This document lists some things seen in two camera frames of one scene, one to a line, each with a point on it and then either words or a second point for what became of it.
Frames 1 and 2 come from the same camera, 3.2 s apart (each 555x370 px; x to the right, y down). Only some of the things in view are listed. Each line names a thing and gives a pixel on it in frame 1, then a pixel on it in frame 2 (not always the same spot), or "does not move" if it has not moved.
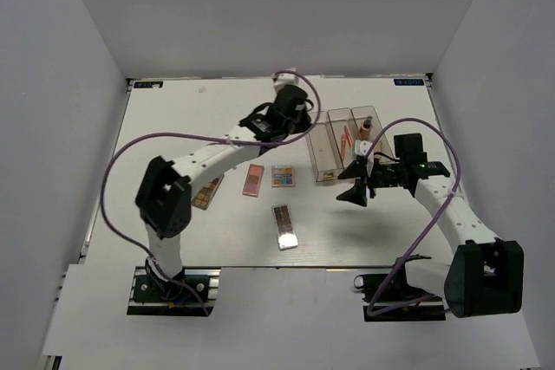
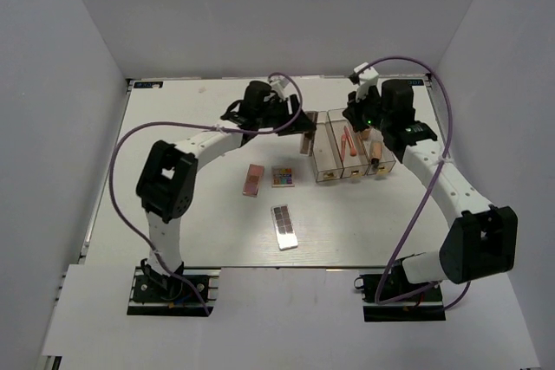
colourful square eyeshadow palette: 283,176 does not move
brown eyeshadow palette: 205,195 → 304,146
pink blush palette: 253,180 does not move
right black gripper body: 376,176 → 367,113
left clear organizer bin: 323,149 does not move
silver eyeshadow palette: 287,236 does not move
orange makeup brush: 346,130 → 342,146
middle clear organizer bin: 345,133 does not move
